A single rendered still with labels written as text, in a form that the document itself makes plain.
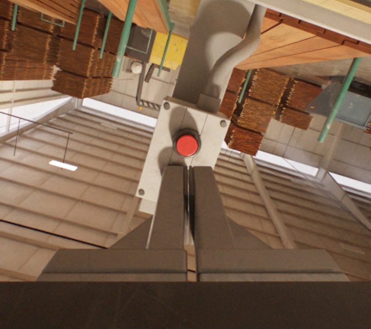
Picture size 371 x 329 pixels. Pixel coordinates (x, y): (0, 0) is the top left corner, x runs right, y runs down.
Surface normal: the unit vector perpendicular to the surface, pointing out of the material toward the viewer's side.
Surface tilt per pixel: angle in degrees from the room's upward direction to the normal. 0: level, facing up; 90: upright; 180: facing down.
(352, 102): 90
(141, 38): 91
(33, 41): 90
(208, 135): 90
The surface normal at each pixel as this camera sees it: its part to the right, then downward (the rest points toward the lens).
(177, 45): 0.21, 0.30
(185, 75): 0.00, 0.25
